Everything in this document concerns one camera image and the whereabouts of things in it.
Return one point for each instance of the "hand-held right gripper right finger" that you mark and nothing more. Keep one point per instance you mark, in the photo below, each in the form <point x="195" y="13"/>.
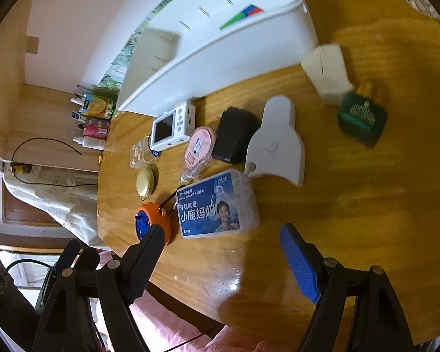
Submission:
<point x="300" y="264"/>

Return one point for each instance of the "brown tape patch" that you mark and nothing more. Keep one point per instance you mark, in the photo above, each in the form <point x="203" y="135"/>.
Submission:
<point x="32" y="45"/>

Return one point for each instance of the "white paper box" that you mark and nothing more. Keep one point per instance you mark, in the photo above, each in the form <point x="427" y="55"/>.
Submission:
<point x="328" y="69"/>

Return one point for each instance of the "white plastic device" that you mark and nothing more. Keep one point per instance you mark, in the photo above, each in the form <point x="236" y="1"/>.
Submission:
<point x="275" y="143"/>

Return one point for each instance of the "pink correction tape dispenser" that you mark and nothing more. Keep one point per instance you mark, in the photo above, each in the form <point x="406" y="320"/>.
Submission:
<point x="200" y="146"/>

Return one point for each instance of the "cream oval case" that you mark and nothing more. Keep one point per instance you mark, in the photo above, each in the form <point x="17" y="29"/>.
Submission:
<point x="146" y="183"/>

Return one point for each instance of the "yellow packet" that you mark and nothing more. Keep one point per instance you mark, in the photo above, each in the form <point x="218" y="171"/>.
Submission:
<point x="95" y="106"/>

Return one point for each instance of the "blue label floss box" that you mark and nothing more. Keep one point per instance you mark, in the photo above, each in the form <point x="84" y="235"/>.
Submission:
<point x="216" y="205"/>

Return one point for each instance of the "white plastic sheet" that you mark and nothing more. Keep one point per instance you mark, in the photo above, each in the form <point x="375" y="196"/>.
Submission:
<point x="51" y="201"/>

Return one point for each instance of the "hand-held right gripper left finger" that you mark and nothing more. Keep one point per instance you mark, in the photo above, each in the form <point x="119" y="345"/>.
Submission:
<point x="146" y="260"/>

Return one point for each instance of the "orange blue tape measure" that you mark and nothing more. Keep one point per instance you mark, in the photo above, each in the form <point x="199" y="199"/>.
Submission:
<point x="152" y="220"/>

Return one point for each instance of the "white plastic storage bin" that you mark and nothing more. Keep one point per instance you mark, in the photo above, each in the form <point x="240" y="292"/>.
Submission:
<point x="223" y="55"/>

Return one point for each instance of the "white digital camera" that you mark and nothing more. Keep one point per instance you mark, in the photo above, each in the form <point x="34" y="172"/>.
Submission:
<point x="168" y="128"/>

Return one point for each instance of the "black power adapter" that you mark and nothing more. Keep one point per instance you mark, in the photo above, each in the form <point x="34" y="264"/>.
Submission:
<point x="233" y="135"/>

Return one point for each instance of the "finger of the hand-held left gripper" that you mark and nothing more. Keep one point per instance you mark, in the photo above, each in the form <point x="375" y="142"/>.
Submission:
<point x="69" y="255"/>
<point x="89" y="260"/>

